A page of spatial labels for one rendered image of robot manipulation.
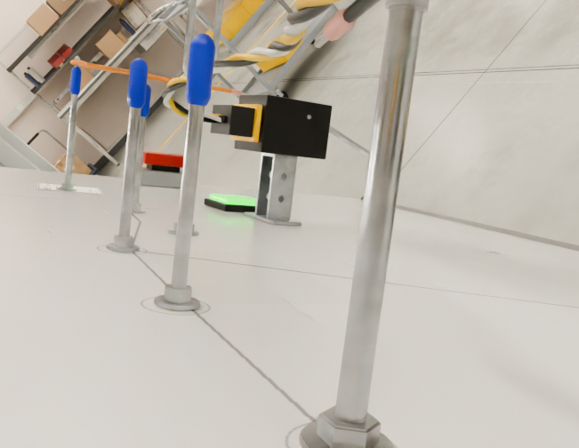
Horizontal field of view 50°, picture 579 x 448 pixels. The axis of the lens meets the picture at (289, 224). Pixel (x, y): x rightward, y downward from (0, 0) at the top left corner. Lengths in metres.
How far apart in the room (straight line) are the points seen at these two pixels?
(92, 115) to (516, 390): 8.49
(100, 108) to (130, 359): 8.48
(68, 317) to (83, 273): 0.06
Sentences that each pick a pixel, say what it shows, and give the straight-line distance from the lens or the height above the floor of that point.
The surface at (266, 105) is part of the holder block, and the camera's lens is 0.44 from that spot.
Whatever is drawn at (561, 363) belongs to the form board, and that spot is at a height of 1.09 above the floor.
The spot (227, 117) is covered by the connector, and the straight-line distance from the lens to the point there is 0.44.
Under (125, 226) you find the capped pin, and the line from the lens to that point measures 0.29.
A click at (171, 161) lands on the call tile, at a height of 1.11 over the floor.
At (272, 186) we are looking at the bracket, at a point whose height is 1.09.
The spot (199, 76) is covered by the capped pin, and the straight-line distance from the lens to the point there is 0.20.
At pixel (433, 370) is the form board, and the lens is 0.18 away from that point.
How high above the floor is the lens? 1.25
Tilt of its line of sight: 24 degrees down
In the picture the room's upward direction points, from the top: 46 degrees counter-clockwise
